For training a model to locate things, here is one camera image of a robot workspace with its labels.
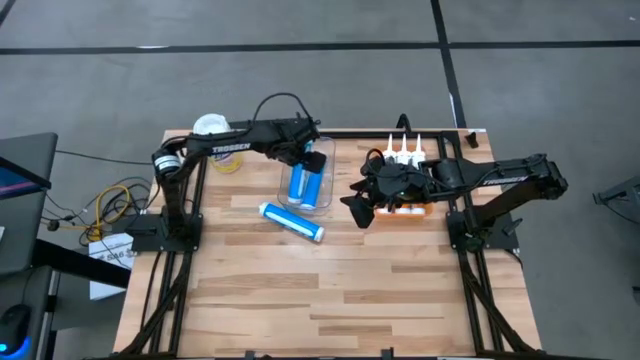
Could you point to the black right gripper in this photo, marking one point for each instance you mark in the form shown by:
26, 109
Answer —
395, 185

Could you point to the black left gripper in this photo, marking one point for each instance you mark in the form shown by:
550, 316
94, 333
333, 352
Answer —
292, 140

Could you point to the blue silicone tube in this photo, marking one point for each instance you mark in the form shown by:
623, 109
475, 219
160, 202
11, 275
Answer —
312, 192
292, 222
296, 185

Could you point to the orange plastic tray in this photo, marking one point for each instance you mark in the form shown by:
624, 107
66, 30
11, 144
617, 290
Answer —
402, 217

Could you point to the orange sealant tube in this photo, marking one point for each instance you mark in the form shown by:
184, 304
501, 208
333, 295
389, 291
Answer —
418, 150
390, 150
403, 150

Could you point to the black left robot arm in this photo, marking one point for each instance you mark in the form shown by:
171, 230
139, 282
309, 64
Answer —
230, 147

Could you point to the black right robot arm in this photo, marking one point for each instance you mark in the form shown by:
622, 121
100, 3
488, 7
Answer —
505, 180

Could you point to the Lysol wipes canister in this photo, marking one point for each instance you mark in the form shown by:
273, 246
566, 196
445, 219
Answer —
212, 124

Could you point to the clear plastic tray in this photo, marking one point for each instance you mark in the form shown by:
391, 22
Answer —
327, 192

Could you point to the black power strip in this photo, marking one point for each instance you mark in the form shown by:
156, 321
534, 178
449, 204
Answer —
240, 123

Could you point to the white paper sheet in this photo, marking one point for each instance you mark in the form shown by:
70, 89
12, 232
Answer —
112, 250

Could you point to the black angled beam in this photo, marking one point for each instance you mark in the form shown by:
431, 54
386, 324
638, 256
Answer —
75, 260

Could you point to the grey side desk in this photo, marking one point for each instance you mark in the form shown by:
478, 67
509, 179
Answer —
30, 225

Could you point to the laptop screen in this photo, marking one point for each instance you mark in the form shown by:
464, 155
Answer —
20, 182

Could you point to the black computer mouse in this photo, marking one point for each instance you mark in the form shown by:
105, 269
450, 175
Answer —
14, 327

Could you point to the black aluminium table frame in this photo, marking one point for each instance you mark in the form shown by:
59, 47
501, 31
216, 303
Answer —
350, 134

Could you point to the small black bracket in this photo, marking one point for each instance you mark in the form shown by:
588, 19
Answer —
471, 140

